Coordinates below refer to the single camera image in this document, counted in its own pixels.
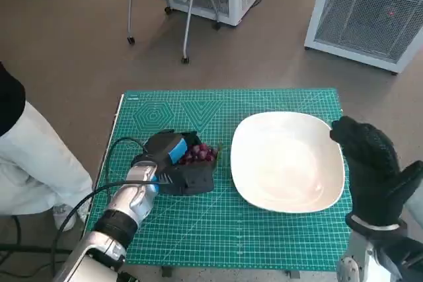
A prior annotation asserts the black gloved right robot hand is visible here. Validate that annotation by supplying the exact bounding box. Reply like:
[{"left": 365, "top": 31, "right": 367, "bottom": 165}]
[{"left": 328, "top": 115, "right": 423, "bottom": 229}]

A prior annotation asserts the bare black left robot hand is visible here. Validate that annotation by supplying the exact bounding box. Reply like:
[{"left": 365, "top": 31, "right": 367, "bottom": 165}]
[{"left": 131, "top": 129, "right": 216, "bottom": 174}]

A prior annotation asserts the red toy grape bunch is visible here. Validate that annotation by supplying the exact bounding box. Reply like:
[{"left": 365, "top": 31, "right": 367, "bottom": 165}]
[{"left": 179, "top": 142, "right": 225, "bottom": 166}]

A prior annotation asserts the white square plate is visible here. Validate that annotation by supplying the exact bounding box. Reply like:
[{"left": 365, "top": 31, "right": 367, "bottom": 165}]
[{"left": 230, "top": 112, "right": 346, "bottom": 214}]

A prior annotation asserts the green cutting mat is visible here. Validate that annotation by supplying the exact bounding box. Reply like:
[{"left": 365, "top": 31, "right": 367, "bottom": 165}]
[{"left": 79, "top": 88, "right": 353, "bottom": 267}]

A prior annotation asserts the person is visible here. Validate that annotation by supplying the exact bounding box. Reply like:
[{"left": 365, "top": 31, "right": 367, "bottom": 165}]
[{"left": 0, "top": 60, "right": 94, "bottom": 232}]

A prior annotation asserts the white cabinet with mesh front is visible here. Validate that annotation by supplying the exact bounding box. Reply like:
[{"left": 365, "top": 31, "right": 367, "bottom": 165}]
[{"left": 303, "top": 0, "right": 423, "bottom": 77}]

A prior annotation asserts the black floor bar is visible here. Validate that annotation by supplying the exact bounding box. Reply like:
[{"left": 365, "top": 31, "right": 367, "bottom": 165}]
[{"left": 0, "top": 243, "right": 72, "bottom": 256}]

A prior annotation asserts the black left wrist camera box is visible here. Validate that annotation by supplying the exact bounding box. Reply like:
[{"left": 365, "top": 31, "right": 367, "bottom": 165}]
[{"left": 157, "top": 162, "right": 215, "bottom": 196}]

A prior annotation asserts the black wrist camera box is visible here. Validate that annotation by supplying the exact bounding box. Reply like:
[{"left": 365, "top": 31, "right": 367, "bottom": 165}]
[
  {"left": 157, "top": 162, "right": 215, "bottom": 196},
  {"left": 376, "top": 237, "right": 423, "bottom": 282}
]

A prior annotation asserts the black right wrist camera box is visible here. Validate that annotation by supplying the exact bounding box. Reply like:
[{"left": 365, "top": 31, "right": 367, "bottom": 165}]
[{"left": 376, "top": 237, "right": 423, "bottom": 282}]

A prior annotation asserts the black floor cable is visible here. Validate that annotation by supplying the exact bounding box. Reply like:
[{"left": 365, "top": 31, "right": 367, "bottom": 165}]
[{"left": 0, "top": 214, "right": 24, "bottom": 246}]

